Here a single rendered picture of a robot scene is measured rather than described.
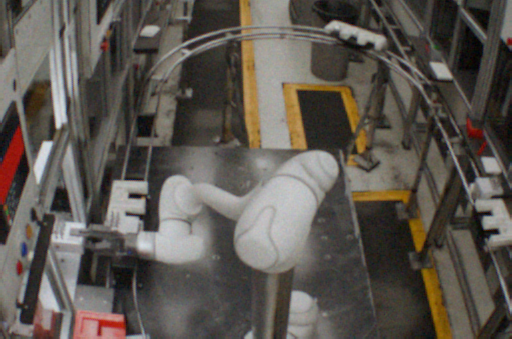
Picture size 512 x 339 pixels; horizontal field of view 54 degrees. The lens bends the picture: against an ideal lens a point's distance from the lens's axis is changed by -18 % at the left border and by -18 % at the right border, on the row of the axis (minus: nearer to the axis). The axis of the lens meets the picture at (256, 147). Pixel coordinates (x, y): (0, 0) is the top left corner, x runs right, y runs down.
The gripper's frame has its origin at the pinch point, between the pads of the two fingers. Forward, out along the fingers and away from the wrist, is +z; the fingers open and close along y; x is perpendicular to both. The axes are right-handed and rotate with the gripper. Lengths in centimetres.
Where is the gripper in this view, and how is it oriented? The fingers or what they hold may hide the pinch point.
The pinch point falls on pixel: (79, 238)
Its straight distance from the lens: 184.9
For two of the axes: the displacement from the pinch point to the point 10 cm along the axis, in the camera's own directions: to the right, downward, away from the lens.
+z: -10.0, -0.5, -0.8
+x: 0.4, 6.0, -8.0
